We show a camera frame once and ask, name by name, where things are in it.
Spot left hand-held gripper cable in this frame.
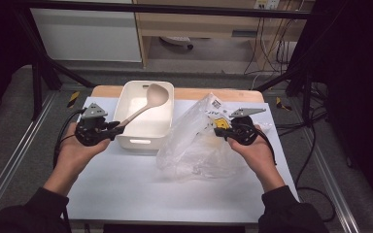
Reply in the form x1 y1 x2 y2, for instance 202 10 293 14
52 109 87 170

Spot aluminium floor rail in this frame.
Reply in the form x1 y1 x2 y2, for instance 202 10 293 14
0 91 58 221
300 125 362 233

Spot right hand-held gripper cable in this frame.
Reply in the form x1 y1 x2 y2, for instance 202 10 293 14
255 127 337 223

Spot black horizontal frame bar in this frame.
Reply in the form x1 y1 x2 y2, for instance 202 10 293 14
16 0 319 20

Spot dark curtain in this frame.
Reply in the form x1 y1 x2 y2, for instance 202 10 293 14
0 0 35 119
314 0 373 222

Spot white chair base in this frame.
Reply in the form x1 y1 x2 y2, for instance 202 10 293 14
159 35 194 51

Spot person's left hand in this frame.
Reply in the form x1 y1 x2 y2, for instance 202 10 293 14
55 122 112 178

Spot beige serving spoon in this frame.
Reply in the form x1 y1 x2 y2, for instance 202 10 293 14
115 83 170 130

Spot white table sheet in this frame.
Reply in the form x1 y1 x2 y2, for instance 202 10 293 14
65 96 300 224

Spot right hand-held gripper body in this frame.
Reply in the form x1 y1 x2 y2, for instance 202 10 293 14
228 108 267 146

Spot clear plastic bag yellow face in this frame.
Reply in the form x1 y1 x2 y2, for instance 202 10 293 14
155 92 274 181

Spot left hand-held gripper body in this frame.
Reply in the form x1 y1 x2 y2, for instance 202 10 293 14
75 102 112 148

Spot hanging black cable bundle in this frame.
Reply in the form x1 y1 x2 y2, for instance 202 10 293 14
243 13 301 77

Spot white power strip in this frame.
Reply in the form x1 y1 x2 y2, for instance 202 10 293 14
254 0 281 10

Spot wooden desk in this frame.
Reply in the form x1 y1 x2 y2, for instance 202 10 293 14
132 0 316 69

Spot hand-held gripper cable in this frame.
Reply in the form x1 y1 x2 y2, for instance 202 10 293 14
255 127 337 223
52 109 87 170

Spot person's right hand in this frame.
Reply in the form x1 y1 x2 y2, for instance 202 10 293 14
227 125 282 184

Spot white plastic bin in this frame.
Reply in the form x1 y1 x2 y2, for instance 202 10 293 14
112 80 175 151

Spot white cabinet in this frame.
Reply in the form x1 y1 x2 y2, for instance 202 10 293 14
30 8 143 63

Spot black metal stand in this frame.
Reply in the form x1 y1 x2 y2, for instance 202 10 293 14
16 9 95 121
255 57 319 128

